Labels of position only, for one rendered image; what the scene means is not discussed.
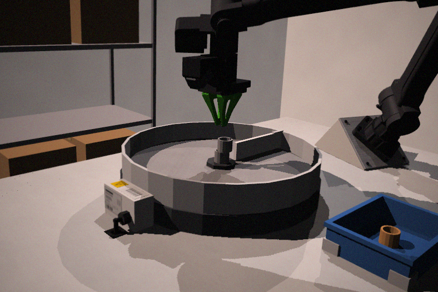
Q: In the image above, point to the bronze bushing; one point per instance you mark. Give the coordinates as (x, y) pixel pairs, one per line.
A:
(389, 236)

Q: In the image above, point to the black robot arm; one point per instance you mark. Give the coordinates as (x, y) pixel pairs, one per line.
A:
(399, 103)

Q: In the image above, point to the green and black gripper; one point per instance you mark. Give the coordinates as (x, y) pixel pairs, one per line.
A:
(223, 92)

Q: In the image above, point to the blue crate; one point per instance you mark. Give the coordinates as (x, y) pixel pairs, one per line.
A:
(354, 236)

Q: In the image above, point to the grey metal bushing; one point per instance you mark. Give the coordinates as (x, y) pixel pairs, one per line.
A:
(224, 144)
(221, 157)

